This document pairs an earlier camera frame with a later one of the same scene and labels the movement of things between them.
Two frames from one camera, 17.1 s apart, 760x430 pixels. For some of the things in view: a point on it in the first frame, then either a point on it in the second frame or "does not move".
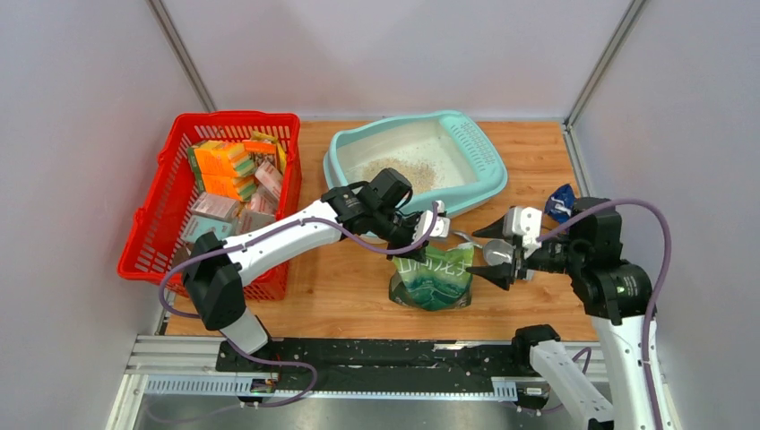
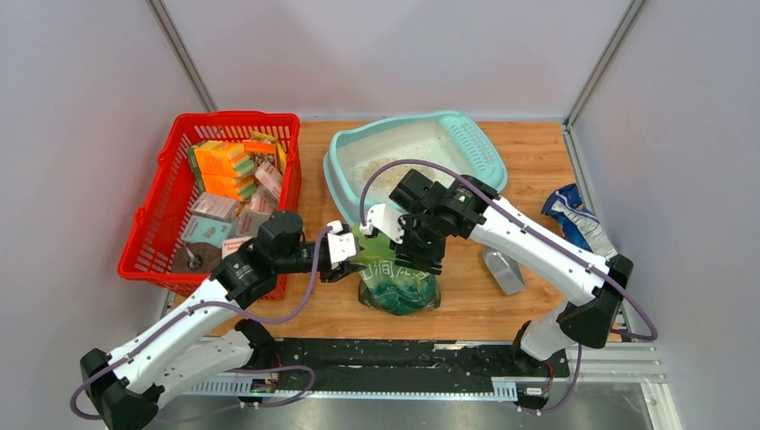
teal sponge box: [197, 226] does not move
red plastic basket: [151, 253] does not move
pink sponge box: [217, 205] does not move
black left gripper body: [395, 229] to [326, 273]
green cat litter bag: [440, 282] to [392, 289]
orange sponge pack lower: [234, 186] does not move
